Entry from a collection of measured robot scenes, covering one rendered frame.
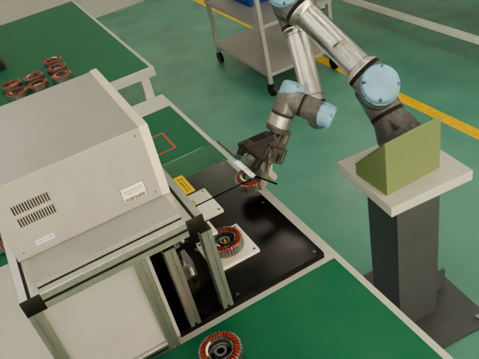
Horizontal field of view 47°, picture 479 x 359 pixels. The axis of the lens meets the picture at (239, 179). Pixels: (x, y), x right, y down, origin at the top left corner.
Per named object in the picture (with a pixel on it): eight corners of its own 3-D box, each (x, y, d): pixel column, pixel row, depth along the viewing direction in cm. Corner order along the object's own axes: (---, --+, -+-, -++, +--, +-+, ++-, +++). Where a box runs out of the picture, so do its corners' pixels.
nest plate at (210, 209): (204, 191, 194) (204, 188, 193) (224, 211, 183) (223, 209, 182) (167, 209, 190) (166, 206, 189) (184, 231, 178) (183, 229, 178)
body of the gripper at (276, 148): (281, 167, 182) (295, 134, 178) (261, 163, 177) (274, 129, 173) (269, 157, 188) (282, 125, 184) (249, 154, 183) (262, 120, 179)
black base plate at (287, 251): (226, 164, 209) (224, 159, 208) (324, 257, 160) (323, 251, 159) (112, 218, 195) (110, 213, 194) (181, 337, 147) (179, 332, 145)
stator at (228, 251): (230, 229, 173) (228, 219, 171) (251, 245, 165) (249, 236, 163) (202, 247, 169) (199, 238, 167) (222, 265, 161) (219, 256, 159)
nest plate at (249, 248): (237, 226, 176) (236, 223, 175) (260, 251, 164) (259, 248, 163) (195, 247, 171) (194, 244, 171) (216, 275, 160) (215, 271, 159)
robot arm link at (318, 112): (338, 110, 179) (307, 97, 181) (338, 104, 168) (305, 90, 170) (328, 132, 180) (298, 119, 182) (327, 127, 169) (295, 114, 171)
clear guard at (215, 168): (237, 149, 168) (233, 132, 165) (277, 184, 150) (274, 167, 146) (140, 194, 159) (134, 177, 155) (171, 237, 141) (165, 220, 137)
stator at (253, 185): (259, 169, 190) (256, 160, 188) (275, 183, 181) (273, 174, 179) (231, 183, 187) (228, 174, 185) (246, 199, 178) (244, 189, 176)
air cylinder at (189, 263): (187, 260, 167) (183, 247, 164) (197, 274, 161) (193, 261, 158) (172, 268, 166) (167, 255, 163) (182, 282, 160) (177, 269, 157)
